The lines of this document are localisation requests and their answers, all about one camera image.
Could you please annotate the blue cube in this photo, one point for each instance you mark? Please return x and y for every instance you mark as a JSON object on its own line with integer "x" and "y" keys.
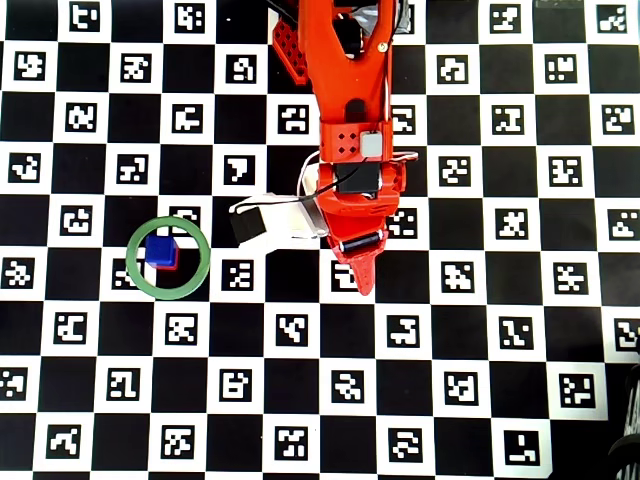
{"x": 160, "y": 249}

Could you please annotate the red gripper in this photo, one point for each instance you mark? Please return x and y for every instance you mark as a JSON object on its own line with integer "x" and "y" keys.
{"x": 359, "y": 246}

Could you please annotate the red robot arm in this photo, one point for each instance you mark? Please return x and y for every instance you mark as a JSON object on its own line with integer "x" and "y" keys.
{"x": 350, "y": 90}

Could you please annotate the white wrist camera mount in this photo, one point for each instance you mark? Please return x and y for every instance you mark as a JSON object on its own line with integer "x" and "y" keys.
{"x": 280, "y": 215}

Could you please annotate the black white marker mat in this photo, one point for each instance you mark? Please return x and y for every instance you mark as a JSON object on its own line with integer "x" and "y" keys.
{"x": 450, "y": 340}

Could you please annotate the red cube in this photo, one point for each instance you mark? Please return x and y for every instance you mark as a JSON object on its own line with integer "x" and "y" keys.
{"x": 172, "y": 266}

